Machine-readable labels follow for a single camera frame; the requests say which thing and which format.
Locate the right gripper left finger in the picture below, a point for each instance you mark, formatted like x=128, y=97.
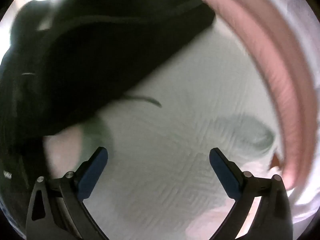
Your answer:
x=72, y=188

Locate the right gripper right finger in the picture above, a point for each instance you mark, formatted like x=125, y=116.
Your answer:
x=273, y=217

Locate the black jacket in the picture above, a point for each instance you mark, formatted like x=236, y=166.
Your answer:
x=68, y=60

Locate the floral green bedspread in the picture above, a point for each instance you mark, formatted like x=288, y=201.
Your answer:
x=158, y=182

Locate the pink folded blanket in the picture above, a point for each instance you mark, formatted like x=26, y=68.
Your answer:
x=279, y=57

